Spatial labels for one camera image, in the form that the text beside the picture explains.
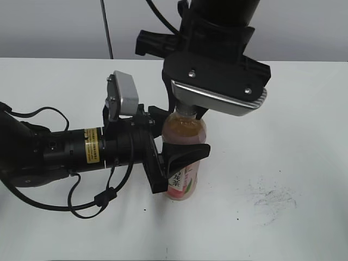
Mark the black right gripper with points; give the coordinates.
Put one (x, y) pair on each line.
(208, 53)

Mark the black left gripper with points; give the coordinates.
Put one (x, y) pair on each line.
(130, 141)

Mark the peach oolong tea bottle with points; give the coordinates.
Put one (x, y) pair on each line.
(182, 128)

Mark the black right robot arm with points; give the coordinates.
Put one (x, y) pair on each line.
(209, 7)

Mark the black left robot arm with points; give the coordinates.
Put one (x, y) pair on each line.
(32, 155)

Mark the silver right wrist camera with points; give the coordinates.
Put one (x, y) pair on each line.
(195, 96)

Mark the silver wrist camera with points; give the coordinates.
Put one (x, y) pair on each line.
(195, 96)
(122, 96)

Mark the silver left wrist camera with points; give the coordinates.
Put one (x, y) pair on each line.
(122, 96)

